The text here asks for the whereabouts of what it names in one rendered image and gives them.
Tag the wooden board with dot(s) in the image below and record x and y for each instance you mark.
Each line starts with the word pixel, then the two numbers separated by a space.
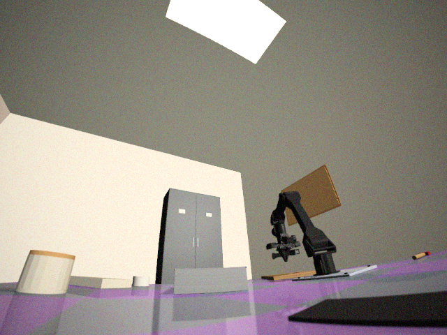
pixel 289 275

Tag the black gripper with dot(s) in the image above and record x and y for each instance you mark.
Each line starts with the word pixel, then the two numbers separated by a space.
pixel 282 248

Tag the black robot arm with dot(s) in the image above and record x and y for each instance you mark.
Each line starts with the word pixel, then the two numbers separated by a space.
pixel 314 240

